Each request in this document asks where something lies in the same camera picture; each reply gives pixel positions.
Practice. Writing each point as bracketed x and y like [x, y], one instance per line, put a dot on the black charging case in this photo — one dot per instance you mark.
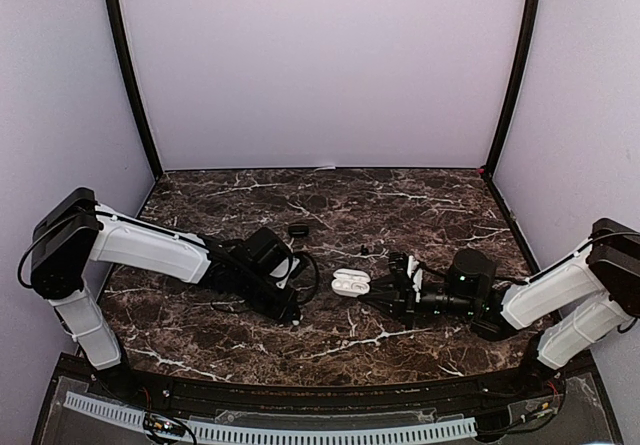
[298, 230]

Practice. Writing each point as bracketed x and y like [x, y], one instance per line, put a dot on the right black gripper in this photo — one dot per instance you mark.
[403, 302]

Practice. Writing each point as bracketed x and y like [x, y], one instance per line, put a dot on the left black frame post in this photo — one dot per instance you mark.
[128, 74]

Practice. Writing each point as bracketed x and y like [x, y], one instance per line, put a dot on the right black frame post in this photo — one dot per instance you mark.
[518, 68]

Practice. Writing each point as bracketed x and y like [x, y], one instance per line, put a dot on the black front rail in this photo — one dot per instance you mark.
[196, 395]

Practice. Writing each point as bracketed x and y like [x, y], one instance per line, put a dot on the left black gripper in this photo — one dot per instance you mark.
[280, 311]

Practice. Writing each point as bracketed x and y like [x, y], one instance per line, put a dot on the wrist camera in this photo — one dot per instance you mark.
[406, 270]
[288, 269]

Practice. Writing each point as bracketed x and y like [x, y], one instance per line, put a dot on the black frame post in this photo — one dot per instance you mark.
[518, 68]
[128, 74]

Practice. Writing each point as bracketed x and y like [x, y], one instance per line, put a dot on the white slotted cable duct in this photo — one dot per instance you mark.
[246, 428]

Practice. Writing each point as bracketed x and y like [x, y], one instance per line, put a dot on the white earbud charging case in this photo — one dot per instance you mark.
[350, 282]

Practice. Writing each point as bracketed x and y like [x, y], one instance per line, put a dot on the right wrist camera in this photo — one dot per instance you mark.
[406, 270]

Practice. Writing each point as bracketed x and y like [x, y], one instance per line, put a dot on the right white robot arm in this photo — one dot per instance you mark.
[600, 278]

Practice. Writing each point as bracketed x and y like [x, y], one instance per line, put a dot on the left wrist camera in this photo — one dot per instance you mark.
[288, 269]

